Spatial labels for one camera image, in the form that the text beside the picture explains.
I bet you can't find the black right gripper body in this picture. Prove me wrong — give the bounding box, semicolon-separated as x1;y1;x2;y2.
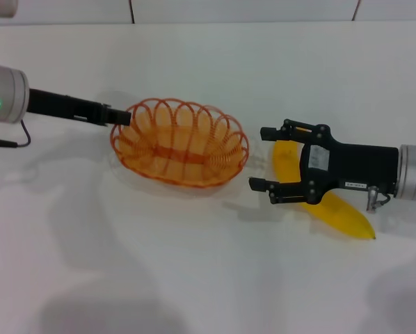
299;124;400;205

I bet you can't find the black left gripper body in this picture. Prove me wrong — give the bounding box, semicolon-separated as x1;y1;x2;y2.
26;88;107;127

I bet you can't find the orange wire basket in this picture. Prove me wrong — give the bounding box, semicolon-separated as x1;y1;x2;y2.
109;97;250;191

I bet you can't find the yellow banana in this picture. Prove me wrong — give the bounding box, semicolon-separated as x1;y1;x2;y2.
271;126;376;241

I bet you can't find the right gripper cable connector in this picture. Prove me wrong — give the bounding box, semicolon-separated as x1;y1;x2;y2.
365;185;392;212

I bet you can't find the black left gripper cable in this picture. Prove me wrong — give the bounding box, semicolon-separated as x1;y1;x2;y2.
0;120;33;149

